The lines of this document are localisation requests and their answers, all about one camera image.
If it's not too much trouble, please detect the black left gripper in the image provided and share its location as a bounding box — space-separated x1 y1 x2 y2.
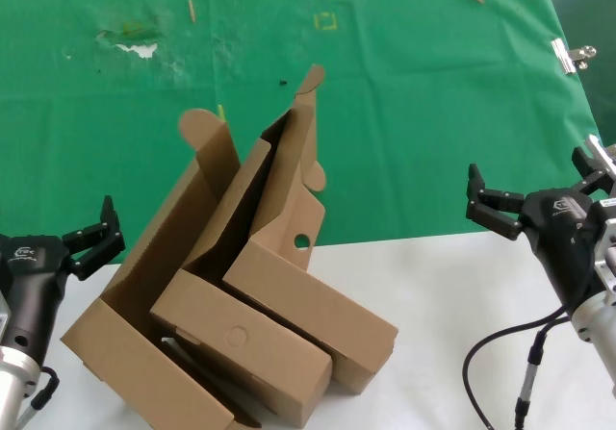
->
0 194 127 360

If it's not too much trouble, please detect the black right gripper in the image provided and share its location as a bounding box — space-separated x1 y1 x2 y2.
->
465 145 616 309

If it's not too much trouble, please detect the cardboard box round hole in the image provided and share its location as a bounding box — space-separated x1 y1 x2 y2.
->
221 63 400 396

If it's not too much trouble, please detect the large open cardboard box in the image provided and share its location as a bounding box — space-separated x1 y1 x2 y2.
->
60 107 264 430

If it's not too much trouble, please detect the closed cardboard box embossed circle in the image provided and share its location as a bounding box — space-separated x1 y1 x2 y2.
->
150 137 334 430

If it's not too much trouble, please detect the silver binder clip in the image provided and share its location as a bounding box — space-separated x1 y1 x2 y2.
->
551 38 598 76
583 134 616 164

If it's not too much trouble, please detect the green table cloth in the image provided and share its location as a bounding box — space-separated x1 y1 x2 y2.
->
0 0 615 271

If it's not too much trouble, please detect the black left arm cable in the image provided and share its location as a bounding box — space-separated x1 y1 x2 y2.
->
16 365 62 430

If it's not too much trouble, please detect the long black looped cable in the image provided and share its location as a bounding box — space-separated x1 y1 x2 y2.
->
462 304 578 430

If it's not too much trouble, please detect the cable with silver connector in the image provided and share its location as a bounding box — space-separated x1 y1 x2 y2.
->
513 316 574 430

